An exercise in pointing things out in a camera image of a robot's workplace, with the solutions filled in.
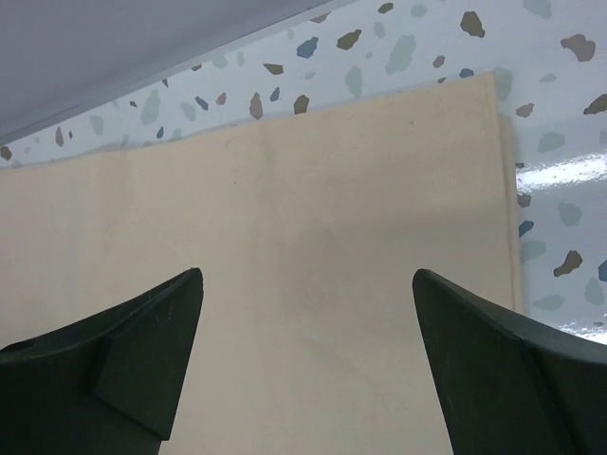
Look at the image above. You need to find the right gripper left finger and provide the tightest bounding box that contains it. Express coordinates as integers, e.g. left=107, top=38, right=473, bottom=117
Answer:
left=1, top=268, right=203, bottom=455

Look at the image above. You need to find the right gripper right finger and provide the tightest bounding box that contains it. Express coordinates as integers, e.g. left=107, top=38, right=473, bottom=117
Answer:
left=413, top=269, right=606, bottom=454

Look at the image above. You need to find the beige cloth wrap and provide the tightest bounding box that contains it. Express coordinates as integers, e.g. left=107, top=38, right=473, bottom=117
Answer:
left=1, top=73, right=521, bottom=454

